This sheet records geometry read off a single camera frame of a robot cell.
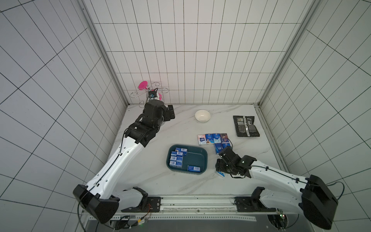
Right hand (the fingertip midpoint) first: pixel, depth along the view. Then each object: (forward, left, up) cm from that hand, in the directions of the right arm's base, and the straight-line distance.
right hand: (215, 168), depth 83 cm
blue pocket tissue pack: (+20, +2, 0) cm, 20 cm away
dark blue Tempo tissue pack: (+13, -3, +1) cm, 13 cm away
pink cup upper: (+41, +48, +27) cm, 69 cm away
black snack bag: (+32, -24, -1) cm, 40 cm away
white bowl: (+39, +7, +2) cm, 40 cm away
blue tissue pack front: (-2, +13, +3) cm, 13 cm away
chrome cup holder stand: (+41, +42, +26) cm, 64 cm away
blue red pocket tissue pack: (+22, -8, -1) cm, 23 cm away
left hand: (+16, +30, +31) cm, 46 cm away
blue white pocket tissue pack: (+21, -3, 0) cm, 21 cm away
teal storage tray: (+5, +17, -1) cm, 18 cm away
